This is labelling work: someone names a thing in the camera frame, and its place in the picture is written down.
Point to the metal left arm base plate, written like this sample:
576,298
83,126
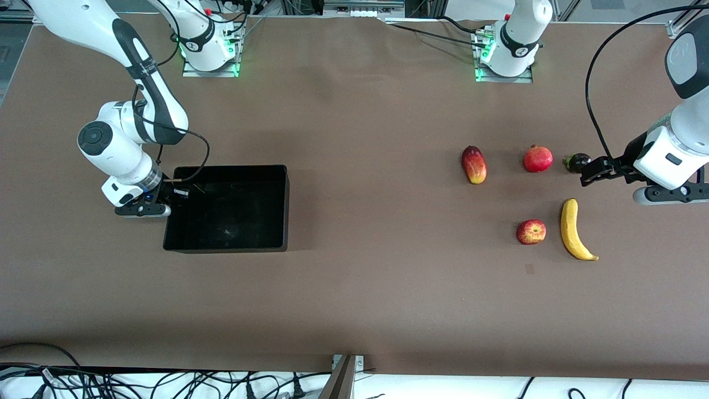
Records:
526,80

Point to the black plastic box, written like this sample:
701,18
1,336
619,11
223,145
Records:
232,219

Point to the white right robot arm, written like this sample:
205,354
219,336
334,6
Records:
155,94

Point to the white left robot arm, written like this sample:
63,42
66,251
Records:
520,55

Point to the red pomegranate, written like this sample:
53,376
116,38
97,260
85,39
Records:
538,159

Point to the yellow banana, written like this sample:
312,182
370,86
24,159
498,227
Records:
569,227

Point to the grey metal frame bracket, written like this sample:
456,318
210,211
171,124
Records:
340,382

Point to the grey metal connector box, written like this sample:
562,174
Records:
363,8

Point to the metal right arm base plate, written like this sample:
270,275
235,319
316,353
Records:
191,72

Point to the aluminium frame profile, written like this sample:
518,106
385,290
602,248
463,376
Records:
678,29
16,16

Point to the dark purple mangosteen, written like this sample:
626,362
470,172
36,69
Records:
577,163

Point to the red yellow mango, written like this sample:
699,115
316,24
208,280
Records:
474,166

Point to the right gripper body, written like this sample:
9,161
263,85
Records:
164,193

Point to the red yellow apple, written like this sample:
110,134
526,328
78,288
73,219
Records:
532,232

